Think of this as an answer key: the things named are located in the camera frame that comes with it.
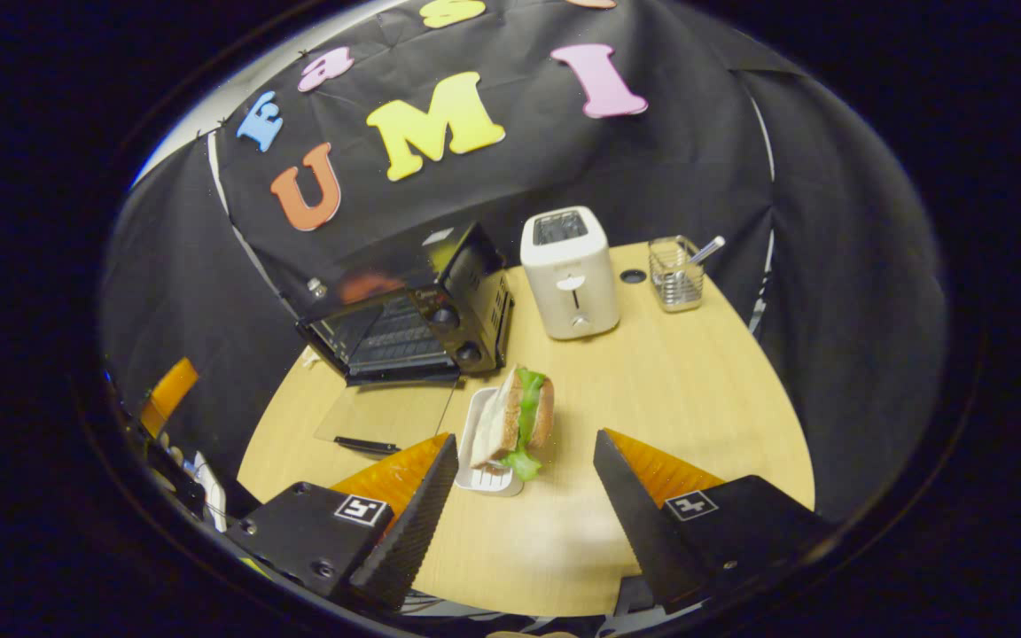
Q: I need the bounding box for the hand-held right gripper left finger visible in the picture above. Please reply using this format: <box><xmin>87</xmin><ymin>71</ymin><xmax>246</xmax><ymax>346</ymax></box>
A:
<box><xmin>225</xmin><ymin>432</ymin><xmax>460</xmax><ymax>612</ymax></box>

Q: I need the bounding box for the white toaster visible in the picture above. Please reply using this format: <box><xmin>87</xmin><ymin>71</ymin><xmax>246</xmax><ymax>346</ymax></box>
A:
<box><xmin>519</xmin><ymin>206</ymin><xmax>621</xmax><ymax>341</ymax></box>

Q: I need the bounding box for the lettuce sandwich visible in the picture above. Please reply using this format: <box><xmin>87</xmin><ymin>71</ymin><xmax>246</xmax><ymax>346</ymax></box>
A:
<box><xmin>471</xmin><ymin>366</ymin><xmax>556</xmax><ymax>482</ymax></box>

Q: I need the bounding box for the black electric oven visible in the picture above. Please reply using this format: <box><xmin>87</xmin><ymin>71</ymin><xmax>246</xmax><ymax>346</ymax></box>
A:
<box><xmin>296</xmin><ymin>222</ymin><xmax>516</xmax><ymax>457</ymax></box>

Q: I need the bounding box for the white rectangular tray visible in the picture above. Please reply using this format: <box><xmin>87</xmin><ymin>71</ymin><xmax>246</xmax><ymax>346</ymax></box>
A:
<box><xmin>456</xmin><ymin>385</ymin><xmax>526</xmax><ymax>497</ymax></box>

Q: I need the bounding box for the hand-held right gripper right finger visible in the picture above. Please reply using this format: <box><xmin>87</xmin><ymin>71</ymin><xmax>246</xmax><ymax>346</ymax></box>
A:
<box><xmin>593</xmin><ymin>429</ymin><xmax>835</xmax><ymax>614</ymax></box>

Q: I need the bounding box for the black backdrop cloth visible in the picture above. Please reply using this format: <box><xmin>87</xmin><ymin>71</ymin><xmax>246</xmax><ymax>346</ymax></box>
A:
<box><xmin>101</xmin><ymin>0</ymin><xmax>950</xmax><ymax>524</ymax></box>

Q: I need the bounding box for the wire utensil holder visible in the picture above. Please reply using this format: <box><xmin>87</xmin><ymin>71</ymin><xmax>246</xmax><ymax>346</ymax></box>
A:
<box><xmin>649</xmin><ymin>235</ymin><xmax>706</xmax><ymax>314</ymax></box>

